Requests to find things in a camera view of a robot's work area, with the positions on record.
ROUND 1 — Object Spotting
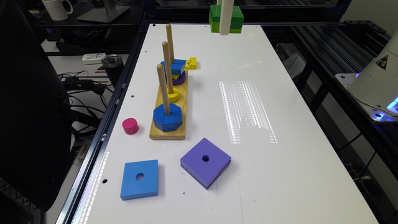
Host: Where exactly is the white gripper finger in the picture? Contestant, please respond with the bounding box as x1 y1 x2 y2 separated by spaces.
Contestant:
218 0 234 35

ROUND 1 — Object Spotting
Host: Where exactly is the green square block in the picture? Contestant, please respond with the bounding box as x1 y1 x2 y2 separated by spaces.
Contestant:
208 5 244 34

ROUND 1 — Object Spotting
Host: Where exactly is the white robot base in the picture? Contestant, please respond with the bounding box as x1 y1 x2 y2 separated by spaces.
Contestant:
335 34 397 122

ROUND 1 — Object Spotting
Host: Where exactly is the small yellow block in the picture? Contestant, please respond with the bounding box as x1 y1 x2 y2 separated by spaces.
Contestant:
184 57 197 70

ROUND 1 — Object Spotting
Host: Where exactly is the small blue square block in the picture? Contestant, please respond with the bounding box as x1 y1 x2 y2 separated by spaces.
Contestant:
170 59 187 75

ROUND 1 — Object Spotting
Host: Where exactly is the purple round block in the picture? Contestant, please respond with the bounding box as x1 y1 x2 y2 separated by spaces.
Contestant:
172 70 187 86

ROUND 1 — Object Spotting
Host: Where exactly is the blue octagon block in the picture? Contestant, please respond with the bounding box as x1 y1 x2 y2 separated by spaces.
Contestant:
153 103 183 132

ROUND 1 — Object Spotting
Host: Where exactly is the pink cylinder block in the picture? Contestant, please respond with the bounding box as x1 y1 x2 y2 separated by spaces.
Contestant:
122 118 139 135

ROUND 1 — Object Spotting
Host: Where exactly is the large purple square block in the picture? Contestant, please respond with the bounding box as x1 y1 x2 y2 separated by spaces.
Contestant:
180 138 231 189

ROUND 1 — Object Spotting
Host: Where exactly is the large blue square block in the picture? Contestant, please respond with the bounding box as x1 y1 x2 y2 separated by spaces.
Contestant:
120 160 158 200

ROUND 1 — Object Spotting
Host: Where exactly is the rear wooden peg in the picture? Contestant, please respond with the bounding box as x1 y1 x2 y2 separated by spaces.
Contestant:
166 24 175 63

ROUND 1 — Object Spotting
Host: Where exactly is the wooden peg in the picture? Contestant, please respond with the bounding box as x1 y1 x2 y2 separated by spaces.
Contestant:
162 41 174 95
166 24 175 63
157 64 171 116

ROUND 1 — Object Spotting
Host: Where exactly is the middle wooden peg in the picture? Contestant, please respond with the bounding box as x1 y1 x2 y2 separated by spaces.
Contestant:
162 41 174 95

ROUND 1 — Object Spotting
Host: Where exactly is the front wooden peg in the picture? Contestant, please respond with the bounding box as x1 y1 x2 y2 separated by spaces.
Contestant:
157 64 171 116

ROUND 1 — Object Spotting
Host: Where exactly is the grey monitor stand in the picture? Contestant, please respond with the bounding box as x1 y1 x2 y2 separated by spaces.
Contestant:
77 0 130 23

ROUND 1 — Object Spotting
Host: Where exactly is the black tumbler cup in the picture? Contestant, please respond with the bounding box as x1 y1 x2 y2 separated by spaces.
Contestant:
101 54 124 87

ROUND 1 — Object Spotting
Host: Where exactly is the white remote device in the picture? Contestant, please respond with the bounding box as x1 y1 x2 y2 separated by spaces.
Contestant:
82 53 106 65

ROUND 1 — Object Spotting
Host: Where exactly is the wooden peg base board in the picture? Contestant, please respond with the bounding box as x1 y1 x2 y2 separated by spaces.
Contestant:
149 70 188 140

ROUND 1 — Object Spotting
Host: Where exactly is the white mug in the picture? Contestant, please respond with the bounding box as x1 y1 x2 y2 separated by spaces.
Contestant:
42 0 73 21

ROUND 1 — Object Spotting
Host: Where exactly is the black office chair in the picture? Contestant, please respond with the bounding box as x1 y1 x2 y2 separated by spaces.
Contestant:
1 1 71 212

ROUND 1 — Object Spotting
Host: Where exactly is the yellow ring block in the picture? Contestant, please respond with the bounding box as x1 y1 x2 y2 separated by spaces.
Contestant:
167 88 180 103

